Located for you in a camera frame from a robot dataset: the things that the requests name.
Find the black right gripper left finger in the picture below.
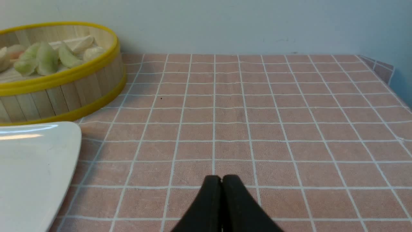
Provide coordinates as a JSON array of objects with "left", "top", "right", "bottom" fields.
[{"left": 172, "top": 175, "right": 222, "bottom": 232}]

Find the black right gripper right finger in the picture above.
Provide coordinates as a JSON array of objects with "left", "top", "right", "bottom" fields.
[{"left": 222, "top": 175, "right": 284, "bottom": 232}]

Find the white square plate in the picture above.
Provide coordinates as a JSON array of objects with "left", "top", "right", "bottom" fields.
[{"left": 0, "top": 121, "right": 81, "bottom": 232}]

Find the pink checkered tablecloth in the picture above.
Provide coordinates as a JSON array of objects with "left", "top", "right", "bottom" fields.
[{"left": 50, "top": 54, "right": 412, "bottom": 232}]

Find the bamboo steamer basket yellow rim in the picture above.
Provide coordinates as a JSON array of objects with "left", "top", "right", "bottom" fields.
[{"left": 1, "top": 22, "right": 127, "bottom": 126}]

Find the white dumpling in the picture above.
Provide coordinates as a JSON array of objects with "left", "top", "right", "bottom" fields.
[
  {"left": 63, "top": 35, "right": 94, "bottom": 54},
  {"left": 83, "top": 47, "right": 106, "bottom": 62}
]

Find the green dumpling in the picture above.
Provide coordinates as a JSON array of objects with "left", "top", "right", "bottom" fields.
[
  {"left": 14, "top": 43, "right": 40, "bottom": 76},
  {"left": 58, "top": 41, "right": 83, "bottom": 68},
  {"left": 36, "top": 42, "right": 59, "bottom": 75}
]

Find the pink dumpling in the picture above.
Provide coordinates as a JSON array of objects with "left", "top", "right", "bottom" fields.
[{"left": 6, "top": 44, "right": 27, "bottom": 59}]

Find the pale dumpling at left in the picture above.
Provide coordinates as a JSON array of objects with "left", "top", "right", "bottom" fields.
[{"left": 0, "top": 47, "right": 11, "bottom": 72}]

